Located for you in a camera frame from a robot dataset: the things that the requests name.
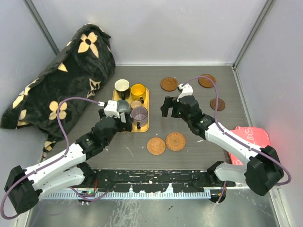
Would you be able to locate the dark wooden coaster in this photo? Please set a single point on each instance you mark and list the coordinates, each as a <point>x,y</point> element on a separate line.
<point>220,104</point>

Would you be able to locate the yellow mug black handle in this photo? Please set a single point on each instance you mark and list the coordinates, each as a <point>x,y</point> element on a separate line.
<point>138,92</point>

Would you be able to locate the woven rattan coaster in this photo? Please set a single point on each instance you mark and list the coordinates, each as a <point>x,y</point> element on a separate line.
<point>156,146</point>
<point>175,141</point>

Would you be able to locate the black floral plush blanket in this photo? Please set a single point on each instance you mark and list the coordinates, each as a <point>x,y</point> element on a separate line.
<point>61,90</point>

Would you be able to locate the small red cup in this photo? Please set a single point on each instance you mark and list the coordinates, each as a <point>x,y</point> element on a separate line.
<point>135,103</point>

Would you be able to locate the purple mug black handle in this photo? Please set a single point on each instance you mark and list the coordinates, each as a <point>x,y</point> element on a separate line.
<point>140,116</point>

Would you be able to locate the pink patterned package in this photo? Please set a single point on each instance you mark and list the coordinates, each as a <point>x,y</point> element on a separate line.
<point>255,135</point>

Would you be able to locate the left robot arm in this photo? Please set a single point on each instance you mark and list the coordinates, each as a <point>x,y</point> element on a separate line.
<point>26,187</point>

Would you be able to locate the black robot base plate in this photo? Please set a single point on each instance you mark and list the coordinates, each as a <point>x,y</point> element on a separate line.
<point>150,180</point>

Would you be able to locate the brown wooden saucer coaster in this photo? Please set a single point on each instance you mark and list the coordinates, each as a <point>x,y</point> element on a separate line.
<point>169,84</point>
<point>207,81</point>

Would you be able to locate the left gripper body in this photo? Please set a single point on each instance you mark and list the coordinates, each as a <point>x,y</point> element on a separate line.
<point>121,126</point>

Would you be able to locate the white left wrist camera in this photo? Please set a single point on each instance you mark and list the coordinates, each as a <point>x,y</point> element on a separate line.
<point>109,109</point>

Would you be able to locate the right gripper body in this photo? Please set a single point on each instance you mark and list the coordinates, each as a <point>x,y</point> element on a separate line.
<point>181,115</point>

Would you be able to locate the grey speckled round mug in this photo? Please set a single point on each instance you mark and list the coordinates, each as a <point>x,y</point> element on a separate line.
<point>123,106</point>

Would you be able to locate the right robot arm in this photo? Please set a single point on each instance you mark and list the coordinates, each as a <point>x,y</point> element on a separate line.
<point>260,169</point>

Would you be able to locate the yellow serving tray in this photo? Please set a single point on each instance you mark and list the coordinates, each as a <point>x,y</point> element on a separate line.
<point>116,97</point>

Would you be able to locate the white slotted cable duct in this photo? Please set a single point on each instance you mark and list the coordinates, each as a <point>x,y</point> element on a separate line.
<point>70,195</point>

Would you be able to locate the black mug cream interior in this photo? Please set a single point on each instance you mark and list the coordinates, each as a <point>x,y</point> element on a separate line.
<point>122,87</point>

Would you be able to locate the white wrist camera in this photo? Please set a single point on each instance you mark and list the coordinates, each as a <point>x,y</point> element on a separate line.
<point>109,109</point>
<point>185,90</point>

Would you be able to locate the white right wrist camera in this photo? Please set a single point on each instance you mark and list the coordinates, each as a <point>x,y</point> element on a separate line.
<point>185,90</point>

